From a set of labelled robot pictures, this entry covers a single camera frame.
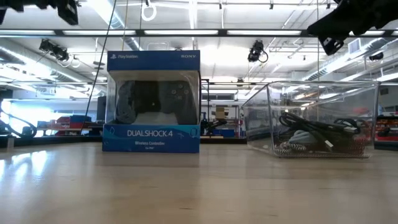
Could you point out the background black robot arm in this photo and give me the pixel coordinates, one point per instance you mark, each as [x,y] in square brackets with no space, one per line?
[211,126]

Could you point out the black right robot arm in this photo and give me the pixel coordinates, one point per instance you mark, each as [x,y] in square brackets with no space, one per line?
[387,12]

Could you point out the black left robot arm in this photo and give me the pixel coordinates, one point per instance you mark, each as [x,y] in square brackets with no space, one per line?
[15,4]

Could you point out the black ceiling fixture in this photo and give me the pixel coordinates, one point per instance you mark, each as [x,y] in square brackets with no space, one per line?
[56,51]

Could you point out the clear plastic container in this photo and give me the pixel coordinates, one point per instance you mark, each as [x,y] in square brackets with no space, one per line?
[311,93]

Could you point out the dark upright panel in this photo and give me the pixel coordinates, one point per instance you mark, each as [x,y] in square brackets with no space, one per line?
[101,109]

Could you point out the red and blue storage bins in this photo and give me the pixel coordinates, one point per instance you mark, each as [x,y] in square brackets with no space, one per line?
[77,119]

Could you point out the overhead LED light bar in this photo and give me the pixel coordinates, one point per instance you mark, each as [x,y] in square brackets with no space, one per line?
[180,32]

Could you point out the red storage shelf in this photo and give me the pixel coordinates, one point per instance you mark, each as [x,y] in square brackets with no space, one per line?
[387,127]

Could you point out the black game controller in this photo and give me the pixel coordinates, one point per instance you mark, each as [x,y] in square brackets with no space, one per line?
[149,96]

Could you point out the blue DualShock controller box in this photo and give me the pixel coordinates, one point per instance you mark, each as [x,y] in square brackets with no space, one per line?
[149,138]

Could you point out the brown cardboard box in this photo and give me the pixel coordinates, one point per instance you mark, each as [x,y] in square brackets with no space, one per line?
[221,113]

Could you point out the black hanging camera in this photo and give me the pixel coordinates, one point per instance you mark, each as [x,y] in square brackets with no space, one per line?
[255,51]

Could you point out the black aluminium table frame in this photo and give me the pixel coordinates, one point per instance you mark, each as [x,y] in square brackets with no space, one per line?
[46,140]

